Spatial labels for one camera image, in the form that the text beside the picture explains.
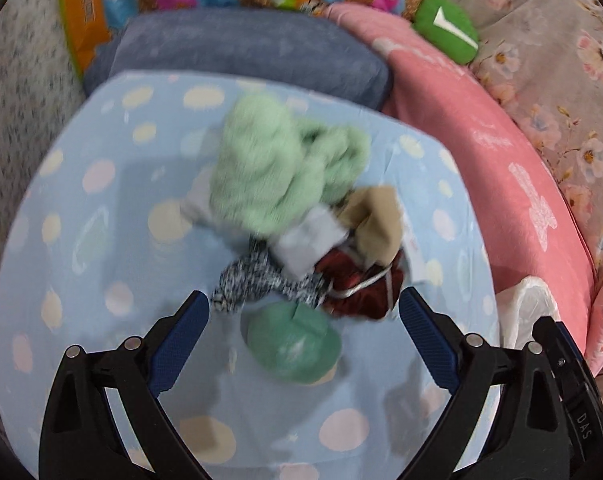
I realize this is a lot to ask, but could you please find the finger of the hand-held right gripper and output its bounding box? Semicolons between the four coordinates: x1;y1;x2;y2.
531;316;603;462

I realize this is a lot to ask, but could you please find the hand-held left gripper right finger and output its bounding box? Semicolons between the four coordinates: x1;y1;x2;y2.
399;287;573;480

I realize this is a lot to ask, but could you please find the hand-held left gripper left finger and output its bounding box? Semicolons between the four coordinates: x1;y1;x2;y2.
38;290;212;480

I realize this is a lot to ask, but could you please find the black and white speckled scrunchie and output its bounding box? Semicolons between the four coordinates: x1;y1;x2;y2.
211;239;327;317

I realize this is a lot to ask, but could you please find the dark red scrunchie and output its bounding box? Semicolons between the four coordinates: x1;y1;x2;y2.
314;247;407;321

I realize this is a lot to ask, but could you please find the white plastic bag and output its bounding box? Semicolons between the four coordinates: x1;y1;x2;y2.
496;275;562;352

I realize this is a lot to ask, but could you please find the green cloth ball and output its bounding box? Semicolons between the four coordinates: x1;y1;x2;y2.
246;300;343;386

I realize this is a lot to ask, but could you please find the tan dotted scrunchie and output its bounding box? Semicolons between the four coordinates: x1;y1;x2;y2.
339;187;405;268

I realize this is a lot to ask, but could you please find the white sock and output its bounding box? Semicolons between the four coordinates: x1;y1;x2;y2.
271;207;348;278

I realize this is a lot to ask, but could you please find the mint green knit cloth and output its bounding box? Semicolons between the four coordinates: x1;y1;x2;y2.
208;95;372;238

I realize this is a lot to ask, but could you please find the blue polka dot sheet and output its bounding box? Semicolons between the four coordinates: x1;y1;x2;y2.
0;70;502;480

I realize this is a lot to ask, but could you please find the pink blanket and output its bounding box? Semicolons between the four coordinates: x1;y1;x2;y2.
326;2;603;377

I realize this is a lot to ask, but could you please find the blue-grey pillow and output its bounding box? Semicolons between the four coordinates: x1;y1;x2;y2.
84;10;395;111

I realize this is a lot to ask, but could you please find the floral bed sheet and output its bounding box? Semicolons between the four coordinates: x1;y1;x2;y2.
446;0;603;281

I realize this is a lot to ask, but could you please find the green plush toy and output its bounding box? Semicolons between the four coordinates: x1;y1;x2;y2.
411;0;482;66

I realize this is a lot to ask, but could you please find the colourful striped printed blanket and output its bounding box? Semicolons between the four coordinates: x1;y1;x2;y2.
56;0;452;78

